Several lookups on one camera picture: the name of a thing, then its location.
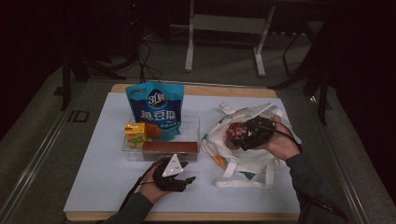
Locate red lidded jar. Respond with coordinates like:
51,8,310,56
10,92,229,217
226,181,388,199
224,121,249,149

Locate person's left hand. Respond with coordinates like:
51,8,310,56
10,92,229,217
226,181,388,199
138,174,171,205

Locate wooden table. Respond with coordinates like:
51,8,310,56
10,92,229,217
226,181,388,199
65,83,301,222

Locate black tripod stand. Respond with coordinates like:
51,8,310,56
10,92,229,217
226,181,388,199
60,46,127,112

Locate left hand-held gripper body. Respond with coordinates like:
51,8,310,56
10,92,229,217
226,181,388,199
151,153,189,192

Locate clear plastic tray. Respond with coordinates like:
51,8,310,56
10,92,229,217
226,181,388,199
120,112,202,163

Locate white table mat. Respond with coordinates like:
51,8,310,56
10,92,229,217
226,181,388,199
64,91,303,215

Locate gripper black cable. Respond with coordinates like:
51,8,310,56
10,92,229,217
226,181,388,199
263,121,349,220
118,158,168,213

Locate black metal stand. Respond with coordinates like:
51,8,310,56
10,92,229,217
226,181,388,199
301,66,332,126

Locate brown box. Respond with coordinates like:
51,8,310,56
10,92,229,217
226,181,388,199
142,140,200,162

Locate black floor cables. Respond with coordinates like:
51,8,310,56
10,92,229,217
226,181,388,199
135,39,163,86

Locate blue snack bag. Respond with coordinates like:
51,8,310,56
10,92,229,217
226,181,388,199
125,81,185,141

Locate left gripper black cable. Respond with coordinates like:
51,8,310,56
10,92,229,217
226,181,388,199
118,158,168,213

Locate person's right hand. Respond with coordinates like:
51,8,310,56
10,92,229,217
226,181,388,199
259,115,303,162

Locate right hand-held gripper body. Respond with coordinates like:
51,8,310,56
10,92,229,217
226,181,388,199
232,103,276,152

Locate white patterned tote bag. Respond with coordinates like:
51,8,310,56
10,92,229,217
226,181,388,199
200,101,303,190

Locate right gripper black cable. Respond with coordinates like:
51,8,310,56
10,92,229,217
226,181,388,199
263,121,349,220

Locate metal floor rail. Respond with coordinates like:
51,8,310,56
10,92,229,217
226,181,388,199
306,92,372,224
0,82,89,224

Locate white metal stand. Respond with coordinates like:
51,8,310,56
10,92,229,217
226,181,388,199
184,0,276,78

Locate yellow drink carton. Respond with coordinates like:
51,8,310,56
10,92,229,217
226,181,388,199
124,121,149,149

